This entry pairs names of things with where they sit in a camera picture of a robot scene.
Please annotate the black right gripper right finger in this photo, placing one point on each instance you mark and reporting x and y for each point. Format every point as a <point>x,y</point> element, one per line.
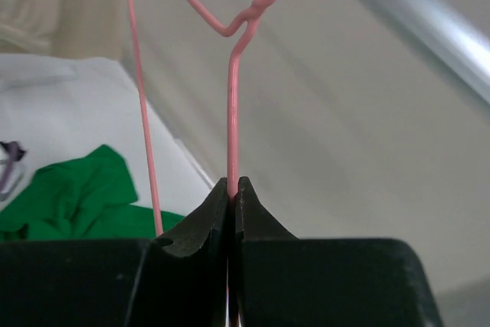
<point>283,280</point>

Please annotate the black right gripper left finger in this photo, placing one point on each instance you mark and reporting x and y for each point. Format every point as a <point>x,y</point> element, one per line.
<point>71,282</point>

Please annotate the green t shirt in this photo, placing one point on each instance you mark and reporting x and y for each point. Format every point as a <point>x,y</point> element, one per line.
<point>91,197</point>

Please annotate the white clothes rack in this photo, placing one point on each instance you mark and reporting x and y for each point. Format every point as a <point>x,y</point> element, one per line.
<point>447,34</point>

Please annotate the pink wire hanger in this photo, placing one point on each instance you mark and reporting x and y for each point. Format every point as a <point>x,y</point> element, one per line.
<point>233,93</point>

